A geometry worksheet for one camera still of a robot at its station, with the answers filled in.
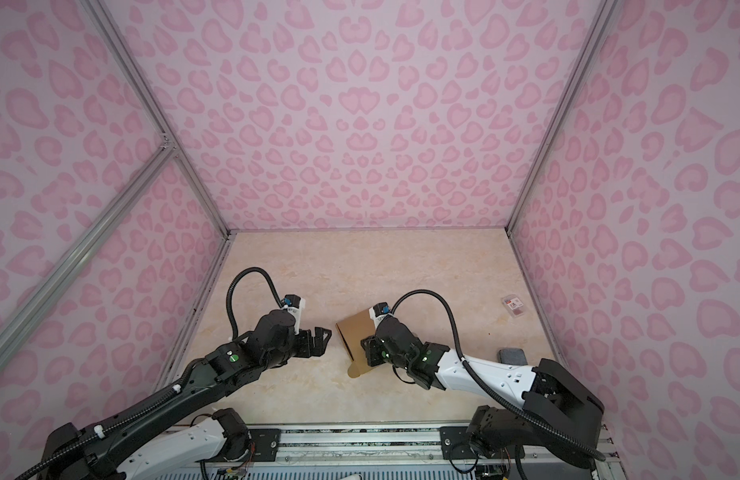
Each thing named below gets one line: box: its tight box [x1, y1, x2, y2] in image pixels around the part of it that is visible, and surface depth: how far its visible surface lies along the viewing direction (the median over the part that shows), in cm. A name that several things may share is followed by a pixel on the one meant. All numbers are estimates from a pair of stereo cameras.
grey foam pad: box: [498, 348, 528, 365], surface depth 87 cm
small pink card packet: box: [501, 294, 525, 317], surface depth 98 cm
